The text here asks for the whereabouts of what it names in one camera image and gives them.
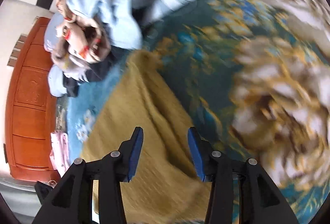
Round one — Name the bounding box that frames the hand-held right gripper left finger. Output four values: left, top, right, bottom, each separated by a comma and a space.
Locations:
32, 126, 144, 224

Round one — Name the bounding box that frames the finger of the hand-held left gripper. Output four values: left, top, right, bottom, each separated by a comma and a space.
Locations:
34, 181, 56, 205

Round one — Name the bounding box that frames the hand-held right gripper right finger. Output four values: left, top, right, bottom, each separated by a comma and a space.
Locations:
187, 126, 299, 224

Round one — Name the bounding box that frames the olive green knitted sweater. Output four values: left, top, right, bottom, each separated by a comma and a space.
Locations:
80, 50, 232, 224

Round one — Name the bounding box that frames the pink folded garment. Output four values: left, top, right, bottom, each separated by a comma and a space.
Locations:
49, 131, 70, 175

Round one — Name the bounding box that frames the orange wooden headboard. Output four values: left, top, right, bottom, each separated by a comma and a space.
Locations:
5, 16, 61, 183

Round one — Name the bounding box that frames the navy garment with white stripes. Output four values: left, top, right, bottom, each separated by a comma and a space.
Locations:
63, 51, 121, 98

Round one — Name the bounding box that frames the white fluffy garment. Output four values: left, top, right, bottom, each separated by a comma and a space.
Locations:
62, 56, 89, 83

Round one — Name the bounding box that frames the light blue pillow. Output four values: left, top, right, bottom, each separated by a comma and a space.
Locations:
48, 66, 69, 98

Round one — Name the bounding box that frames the cream car print garment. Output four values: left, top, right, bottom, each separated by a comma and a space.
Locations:
52, 0, 111, 70

